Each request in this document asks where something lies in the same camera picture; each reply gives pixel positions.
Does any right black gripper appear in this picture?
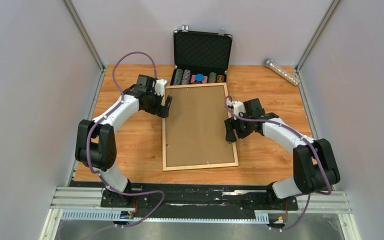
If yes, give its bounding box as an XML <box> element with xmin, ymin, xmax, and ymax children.
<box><xmin>224</xmin><ymin>112</ymin><xmax>252</xmax><ymax>143</ymax></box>

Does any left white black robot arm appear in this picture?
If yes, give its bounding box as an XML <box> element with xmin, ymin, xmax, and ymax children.
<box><xmin>74</xmin><ymin>74</ymin><xmax>173</xmax><ymax>207</ymax></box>

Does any blue round chip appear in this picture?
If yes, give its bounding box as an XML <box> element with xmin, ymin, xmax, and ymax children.
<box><xmin>194</xmin><ymin>74</ymin><xmax>205</xmax><ymax>82</ymax></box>

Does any black poker chip case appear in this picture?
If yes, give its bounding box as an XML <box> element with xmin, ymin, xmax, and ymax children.
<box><xmin>170</xmin><ymin>24</ymin><xmax>233</xmax><ymax>86</ymax></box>

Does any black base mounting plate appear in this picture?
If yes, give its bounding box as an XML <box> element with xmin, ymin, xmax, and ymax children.
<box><xmin>69</xmin><ymin>181</ymin><xmax>299</xmax><ymax>220</ymax></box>

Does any silver glitter tube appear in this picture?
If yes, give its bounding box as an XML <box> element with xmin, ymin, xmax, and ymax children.
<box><xmin>263</xmin><ymin>58</ymin><xmax>301</xmax><ymax>87</ymax></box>

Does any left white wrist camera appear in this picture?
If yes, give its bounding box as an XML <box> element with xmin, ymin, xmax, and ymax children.
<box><xmin>154</xmin><ymin>79</ymin><xmax>169</xmax><ymax>97</ymax></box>

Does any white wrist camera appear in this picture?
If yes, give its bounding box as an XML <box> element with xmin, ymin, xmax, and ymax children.
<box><xmin>229</xmin><ymin>100</ymin><xmax>246</xmax><ymax>117</ymax></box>
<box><xmin>154</xmin><ymin>79</ymin><xmax>169</xmax><ymax>97</ymax></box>

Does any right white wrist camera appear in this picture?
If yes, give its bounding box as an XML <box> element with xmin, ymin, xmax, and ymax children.
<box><xmin>229</xmin><ymin>100</ymin><xmax>246</xmax><ymax>117</ymax></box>

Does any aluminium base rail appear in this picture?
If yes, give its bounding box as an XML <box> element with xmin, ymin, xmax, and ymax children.
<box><xmin>41</xmin><ymin>182</ymin><xmax>360</xmax><ymax>240</ymax></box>

